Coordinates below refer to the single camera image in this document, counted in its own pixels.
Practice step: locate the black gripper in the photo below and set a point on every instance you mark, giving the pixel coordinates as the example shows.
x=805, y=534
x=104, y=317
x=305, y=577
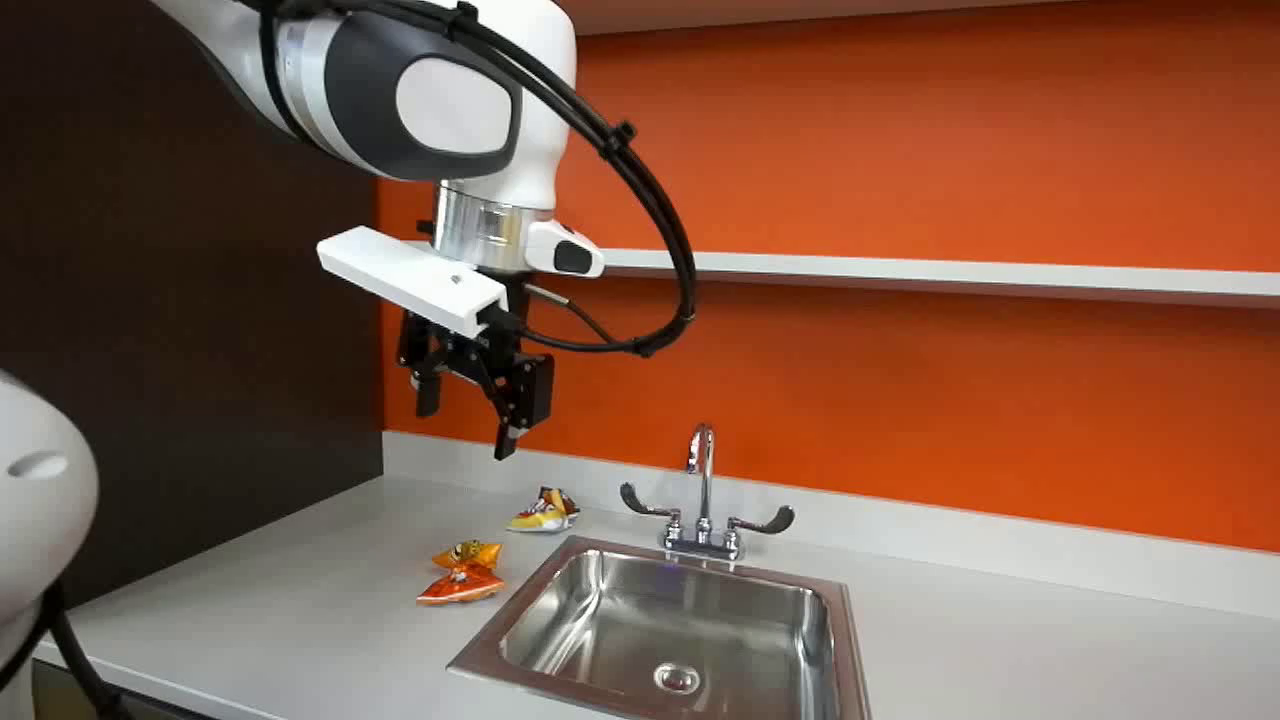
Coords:
x=513, y=382

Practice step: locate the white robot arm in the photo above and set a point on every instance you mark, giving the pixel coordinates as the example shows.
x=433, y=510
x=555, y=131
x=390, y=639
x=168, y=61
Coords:
x=408, y=89

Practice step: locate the yellow orange snack package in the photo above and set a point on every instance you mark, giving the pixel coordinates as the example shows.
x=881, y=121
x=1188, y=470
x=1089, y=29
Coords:
x=547, y=514

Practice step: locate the stainless steel sink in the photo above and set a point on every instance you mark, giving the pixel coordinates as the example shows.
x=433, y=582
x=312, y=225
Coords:
x=597, y=618

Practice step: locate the sink drain strainer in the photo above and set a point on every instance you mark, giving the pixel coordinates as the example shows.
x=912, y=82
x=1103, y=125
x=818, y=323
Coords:
x=678, y=676

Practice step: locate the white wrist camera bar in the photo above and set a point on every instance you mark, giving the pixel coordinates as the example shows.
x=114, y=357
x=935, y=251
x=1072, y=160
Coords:
x=412, y=277

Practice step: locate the chrome faucet with handles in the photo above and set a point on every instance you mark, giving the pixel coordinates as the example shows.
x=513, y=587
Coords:
x=697, y=534

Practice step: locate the white wall shelf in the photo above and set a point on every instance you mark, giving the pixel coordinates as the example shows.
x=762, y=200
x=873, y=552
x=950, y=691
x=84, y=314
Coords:
x=1097, y=281

